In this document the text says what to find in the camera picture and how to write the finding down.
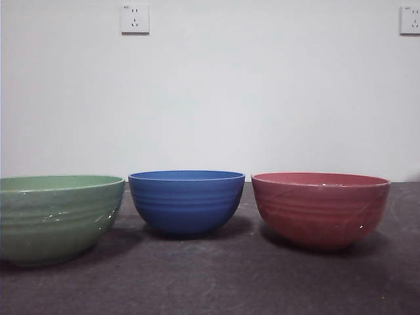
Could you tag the blue ribbed bowl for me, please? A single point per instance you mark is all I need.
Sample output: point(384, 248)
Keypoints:
point(185, 206)

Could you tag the white wall socket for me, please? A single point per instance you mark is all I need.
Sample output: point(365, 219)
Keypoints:
point(135, 19)
point(411, 20)

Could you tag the red ribbed bowl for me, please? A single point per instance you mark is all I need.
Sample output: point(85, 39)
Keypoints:
point(315, 216)

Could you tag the green ribbed bowl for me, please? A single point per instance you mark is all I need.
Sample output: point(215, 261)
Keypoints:
point(49, 226)

